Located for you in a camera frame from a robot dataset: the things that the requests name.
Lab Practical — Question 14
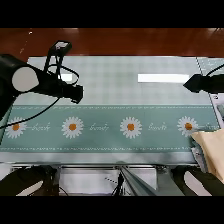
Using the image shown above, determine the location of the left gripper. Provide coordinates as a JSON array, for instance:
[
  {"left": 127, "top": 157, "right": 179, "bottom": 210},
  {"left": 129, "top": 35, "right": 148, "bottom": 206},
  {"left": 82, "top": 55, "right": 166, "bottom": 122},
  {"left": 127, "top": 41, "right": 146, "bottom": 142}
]
[{"left": 60, "top": 83, "right": 85, "bottom": 105}]

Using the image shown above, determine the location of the silver frame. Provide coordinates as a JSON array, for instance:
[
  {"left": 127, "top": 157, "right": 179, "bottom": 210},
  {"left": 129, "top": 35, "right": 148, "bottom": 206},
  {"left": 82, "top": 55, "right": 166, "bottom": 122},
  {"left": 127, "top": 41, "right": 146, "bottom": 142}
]
[{"left": 0, "top": 151, "right": 224, "bottom": 197}]

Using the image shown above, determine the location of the yellow shirt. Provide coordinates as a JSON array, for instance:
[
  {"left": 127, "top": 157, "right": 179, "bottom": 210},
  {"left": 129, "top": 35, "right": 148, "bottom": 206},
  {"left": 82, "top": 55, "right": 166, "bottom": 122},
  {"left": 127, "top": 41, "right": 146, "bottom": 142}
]
[{"left": 190, "top": 129, "right": 224, "bottom": 185}]

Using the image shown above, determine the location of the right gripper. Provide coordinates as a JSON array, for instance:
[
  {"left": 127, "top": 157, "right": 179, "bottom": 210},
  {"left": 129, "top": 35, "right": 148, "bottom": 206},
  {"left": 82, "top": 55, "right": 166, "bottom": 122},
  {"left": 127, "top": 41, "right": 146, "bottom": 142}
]
[{"left": 182, "top": 73, "right": 208, "bottom": 94}]

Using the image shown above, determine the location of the light blue garment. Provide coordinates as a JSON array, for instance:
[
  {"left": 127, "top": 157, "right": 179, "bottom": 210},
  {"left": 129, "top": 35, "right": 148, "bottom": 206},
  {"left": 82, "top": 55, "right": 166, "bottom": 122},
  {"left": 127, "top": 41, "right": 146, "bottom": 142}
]
[{"left": 192, "top": 141, "right": 210, "bottom": 165}]

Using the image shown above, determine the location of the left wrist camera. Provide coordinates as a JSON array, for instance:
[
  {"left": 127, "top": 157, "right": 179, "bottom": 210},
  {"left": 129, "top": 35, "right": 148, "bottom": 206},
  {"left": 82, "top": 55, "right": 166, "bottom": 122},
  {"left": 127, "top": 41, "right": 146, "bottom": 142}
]
[{"left": 44, "top": 40, "right": 73, "bottom": 79}]

